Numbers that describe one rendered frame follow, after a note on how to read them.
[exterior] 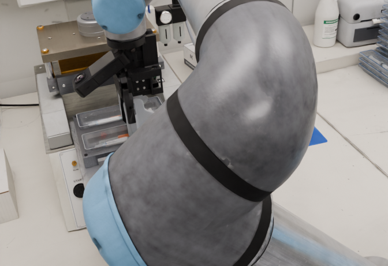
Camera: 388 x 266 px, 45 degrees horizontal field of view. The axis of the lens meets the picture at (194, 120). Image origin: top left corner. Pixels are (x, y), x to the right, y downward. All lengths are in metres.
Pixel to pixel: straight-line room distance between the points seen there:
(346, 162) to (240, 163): 0.97
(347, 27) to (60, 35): 1.02
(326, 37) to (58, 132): 1.06
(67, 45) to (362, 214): 0.78
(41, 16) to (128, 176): 1.31
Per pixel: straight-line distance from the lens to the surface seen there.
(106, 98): 1.24
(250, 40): 0.36
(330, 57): 1.72
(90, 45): 1.10
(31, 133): 1.51
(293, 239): 0.47
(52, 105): 1.11
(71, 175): 1.10
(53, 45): 1.13
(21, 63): 1.71
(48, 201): 1.24
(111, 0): 0.68
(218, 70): 0.35
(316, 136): 1.37
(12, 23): 1.66
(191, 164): 0.34
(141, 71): 0.86
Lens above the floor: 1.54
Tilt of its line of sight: 33 degrees down
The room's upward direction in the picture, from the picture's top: 4 degrees counter-clockwise
